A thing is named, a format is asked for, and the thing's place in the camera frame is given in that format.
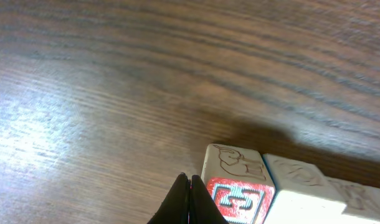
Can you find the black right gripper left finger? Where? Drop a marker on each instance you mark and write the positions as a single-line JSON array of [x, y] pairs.
[[175, 207]]

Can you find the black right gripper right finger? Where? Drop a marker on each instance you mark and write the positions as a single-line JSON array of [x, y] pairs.
[[202, 209]]

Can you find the red E wooden block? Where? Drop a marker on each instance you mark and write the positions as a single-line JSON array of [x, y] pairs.
[[239, 183]]

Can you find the blue D wooden block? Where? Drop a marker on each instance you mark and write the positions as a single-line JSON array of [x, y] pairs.
[[303, 194]]

